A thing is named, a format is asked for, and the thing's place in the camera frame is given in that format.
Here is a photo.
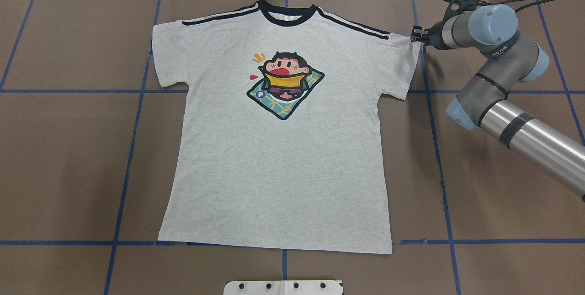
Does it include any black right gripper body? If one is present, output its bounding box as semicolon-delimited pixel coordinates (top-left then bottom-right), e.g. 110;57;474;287
411;25;441;48

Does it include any grey cartoon print t-shirt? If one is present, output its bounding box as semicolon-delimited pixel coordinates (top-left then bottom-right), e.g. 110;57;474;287
152;0;420;255

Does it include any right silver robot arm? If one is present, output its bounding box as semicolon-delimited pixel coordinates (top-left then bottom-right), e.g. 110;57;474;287
411;5;585;199

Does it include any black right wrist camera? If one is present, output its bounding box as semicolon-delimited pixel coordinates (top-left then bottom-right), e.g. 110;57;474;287
443;0;480;20

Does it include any black right camera cable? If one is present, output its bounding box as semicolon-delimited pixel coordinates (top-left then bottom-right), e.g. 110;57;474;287
475;0;581;13

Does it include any white camera column with base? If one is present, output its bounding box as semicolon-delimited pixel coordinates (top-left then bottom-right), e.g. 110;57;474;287
223;280;344;295

